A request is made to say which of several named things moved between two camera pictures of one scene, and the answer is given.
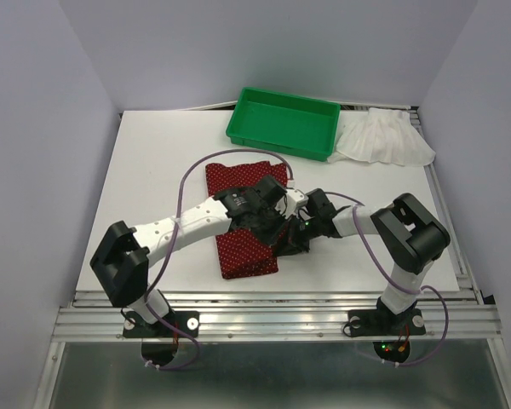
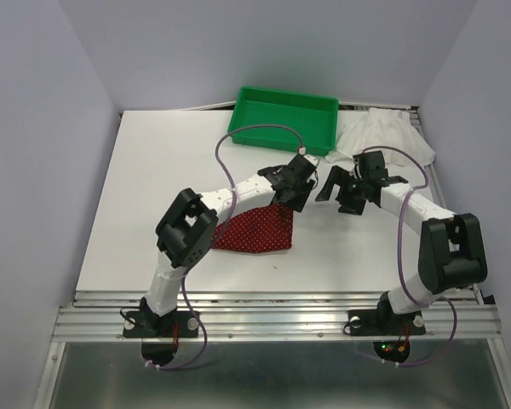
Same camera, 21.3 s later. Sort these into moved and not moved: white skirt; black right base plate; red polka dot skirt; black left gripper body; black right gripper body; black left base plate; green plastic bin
Moved: red polka dot skirt; black right gripper body; black left gripper body
Not moved: green plastic bin; white skirt; black right base plate; black left base plate
